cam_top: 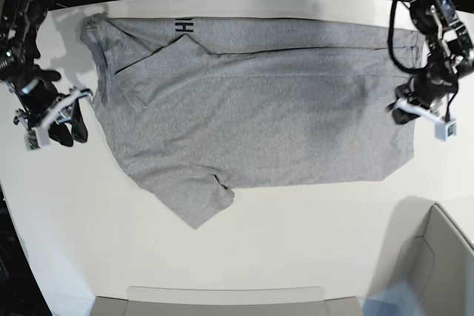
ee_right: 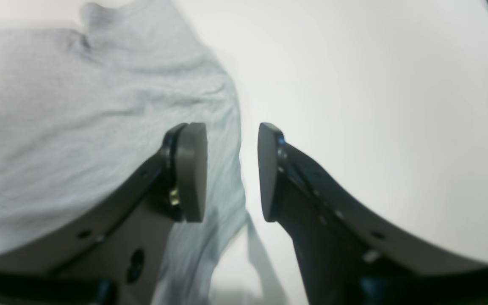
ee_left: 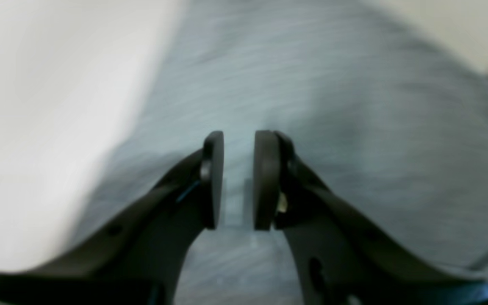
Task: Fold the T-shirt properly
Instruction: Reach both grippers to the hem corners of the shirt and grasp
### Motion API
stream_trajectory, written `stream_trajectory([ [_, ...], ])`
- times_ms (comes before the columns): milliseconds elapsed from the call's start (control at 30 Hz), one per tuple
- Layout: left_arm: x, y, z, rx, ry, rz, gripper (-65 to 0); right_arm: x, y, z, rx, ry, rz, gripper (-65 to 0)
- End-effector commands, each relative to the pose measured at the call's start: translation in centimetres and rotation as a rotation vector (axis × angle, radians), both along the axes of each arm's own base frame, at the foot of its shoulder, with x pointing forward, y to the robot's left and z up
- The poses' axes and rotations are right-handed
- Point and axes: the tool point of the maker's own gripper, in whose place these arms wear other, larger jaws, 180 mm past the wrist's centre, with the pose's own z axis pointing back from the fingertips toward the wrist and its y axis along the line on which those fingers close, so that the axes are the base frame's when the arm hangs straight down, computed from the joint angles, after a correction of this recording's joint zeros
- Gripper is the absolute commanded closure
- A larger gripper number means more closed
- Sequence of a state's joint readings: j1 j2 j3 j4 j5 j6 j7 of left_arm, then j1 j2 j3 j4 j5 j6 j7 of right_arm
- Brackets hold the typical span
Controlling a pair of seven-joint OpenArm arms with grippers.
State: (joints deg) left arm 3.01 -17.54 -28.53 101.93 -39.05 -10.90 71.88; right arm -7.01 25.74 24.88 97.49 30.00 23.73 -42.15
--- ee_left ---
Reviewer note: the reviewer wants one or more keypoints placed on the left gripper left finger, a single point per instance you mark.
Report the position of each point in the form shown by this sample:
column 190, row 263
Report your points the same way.
column 136, row 257

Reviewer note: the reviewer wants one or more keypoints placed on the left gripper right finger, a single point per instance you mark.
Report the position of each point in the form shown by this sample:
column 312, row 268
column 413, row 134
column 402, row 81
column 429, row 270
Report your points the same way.
column 341, row 256

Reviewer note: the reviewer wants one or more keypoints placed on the grey T-shirt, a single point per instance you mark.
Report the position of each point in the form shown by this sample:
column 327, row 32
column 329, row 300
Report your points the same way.
column 389, row 121

